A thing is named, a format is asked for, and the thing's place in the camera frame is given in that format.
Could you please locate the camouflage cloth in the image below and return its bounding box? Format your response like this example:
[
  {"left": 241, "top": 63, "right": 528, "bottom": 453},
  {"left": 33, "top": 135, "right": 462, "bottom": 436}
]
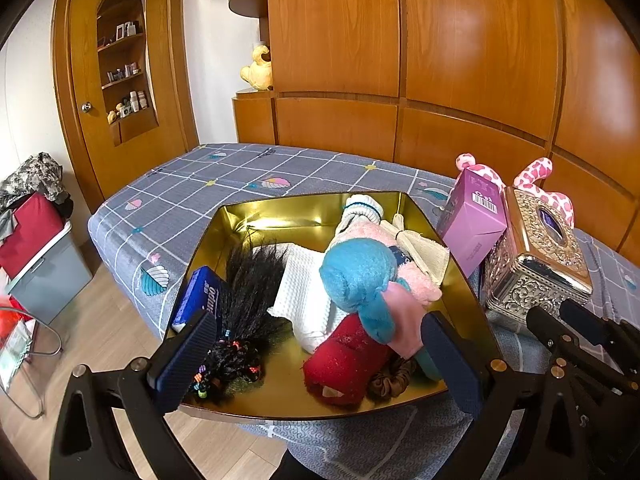
[{"left": 0, "top": 152, "right": 67, "bottom": 211}]

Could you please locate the brown satin scrunchie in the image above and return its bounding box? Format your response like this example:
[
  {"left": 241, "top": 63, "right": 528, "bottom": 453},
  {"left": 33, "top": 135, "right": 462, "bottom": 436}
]
[{"left": 367, "top": 358, "right": 418, "bottom": 401}]

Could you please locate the pink spotted plush toy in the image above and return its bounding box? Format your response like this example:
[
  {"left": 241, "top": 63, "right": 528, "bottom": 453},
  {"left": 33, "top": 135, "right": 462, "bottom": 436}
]
[{"left": 455, "top": 154, "right": 578, "bottom": 228}]

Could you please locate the yellow plush toy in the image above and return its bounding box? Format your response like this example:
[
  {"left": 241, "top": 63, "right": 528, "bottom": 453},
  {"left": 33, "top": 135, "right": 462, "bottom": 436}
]
[{"left": 240, "top": 44, "right": 275, "bottom": 92}]

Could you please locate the gold metal tin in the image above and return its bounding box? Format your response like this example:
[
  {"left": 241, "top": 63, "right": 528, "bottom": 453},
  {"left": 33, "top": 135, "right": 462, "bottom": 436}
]
[{"left": 165, "top": 190, "right": 503, "bottom": 422}]

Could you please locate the red and white bag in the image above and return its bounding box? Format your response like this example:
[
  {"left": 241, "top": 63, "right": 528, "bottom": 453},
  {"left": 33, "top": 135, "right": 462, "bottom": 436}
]
[{"left": 0, "top": 296, "right": 36, "bottom": 391}]

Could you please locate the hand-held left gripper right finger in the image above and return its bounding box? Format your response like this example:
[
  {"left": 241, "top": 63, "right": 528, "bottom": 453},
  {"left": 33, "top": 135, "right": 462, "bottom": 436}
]
[{"left": 420, "top": 311, "right": 586, "bottom": 480}]

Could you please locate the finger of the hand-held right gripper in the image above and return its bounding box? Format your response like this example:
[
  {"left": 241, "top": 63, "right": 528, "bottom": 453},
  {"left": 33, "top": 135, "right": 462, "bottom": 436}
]
[
  {"left": 526, "top": 305, "right": 640, "bottom": 397},
  {"left": 559, "top": 299, "right": 640, "bottom": 358}
]

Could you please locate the wooden wardrobe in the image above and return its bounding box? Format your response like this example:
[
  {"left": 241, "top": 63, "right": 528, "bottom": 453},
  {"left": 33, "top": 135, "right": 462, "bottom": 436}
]
[{"left": 229, "top": 0, "right": 640, "bottom": 256}]

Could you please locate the white sock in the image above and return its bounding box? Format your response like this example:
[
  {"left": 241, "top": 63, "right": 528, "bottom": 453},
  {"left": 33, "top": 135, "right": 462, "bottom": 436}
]
[{"left": 342, "top": 194, "right": 386, "bottom": 223}]

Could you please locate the blue tissue packet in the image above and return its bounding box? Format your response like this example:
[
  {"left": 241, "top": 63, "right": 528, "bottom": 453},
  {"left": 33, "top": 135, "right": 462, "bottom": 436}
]
[{"left": 171, "top": 266, "right": 224, "bottom": 335}]

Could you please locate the white waffle cloth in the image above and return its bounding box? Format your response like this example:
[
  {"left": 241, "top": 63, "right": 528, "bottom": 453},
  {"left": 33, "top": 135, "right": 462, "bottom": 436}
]
[{"left": 252, "top": 242, "right": 346, "bottom": 333}]

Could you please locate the group of small bottles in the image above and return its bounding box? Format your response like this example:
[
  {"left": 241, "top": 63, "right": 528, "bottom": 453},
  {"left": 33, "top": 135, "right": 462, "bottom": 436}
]
[{"left": 98, "top": 20, "right": 151, "bottom": 123}]

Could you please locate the red fluffy sock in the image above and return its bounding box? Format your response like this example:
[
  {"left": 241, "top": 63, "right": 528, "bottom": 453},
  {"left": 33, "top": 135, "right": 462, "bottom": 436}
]
[{"left": 301, "top": 312, "right": 393, "bottom": 407}]

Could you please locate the purple carton box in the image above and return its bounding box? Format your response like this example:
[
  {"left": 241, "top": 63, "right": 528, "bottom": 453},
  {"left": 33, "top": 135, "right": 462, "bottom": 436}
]
[{"left": 436, "top": 167, "right": 507, "bottom": 278}]

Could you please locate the wooden door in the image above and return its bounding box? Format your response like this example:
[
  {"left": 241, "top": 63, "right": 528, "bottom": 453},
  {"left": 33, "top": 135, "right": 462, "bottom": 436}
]
[{"left": 52, "top": 0, "right": 201, "bottom": 201}]

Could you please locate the ornate gold tissue box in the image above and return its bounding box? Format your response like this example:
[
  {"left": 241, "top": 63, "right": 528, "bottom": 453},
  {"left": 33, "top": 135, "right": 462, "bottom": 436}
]
[{"left": 482, "top": 186, "right": 595, "bottom": 333}]

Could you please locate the blue plush toy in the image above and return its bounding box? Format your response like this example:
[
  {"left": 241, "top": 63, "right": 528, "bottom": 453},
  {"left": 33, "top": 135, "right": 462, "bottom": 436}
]
[{"left": 319, "top": 237, "right": 443, "bottom": 378}]

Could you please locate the grey storage bin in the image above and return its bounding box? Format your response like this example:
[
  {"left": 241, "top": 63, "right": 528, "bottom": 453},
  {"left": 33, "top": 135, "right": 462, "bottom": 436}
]
[{"left": 5, "top": 220, "right": 93, "bottom": 326}]

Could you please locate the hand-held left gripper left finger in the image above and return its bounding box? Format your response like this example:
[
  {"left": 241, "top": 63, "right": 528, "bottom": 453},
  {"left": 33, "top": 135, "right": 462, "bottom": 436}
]
[{"left": 50, "top": 309, "right": 219, "bottom": 480}]

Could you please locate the black braided wig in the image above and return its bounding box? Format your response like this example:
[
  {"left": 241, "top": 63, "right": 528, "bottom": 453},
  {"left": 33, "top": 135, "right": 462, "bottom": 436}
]
[{"left": 191, "top": 242, "right": 292, "bottom": 405}]

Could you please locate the red cloth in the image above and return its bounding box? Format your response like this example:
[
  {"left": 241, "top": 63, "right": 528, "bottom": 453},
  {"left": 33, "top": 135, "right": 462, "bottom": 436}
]
[{"left": 0, "top": 192, "right": 66, "bottom": 278}]

